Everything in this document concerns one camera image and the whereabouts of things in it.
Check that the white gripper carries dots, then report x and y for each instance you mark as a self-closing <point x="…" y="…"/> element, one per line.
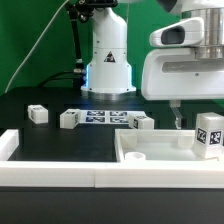
<point x="175" y="74"/>

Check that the white square table top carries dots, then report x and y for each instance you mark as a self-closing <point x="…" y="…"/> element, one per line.
<point x="156" y="145"/>

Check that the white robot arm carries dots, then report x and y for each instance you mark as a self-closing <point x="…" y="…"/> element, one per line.
<point x="109" y="75"/>

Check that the white U-shaped fence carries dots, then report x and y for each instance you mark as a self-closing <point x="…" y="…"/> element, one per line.
<point x="127" y="174"/>

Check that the blue marker tag sheet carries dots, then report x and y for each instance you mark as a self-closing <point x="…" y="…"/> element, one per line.
<point x="106" y="116"/>

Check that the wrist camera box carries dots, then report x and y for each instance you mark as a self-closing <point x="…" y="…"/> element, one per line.
<point x="187" y="32"/>

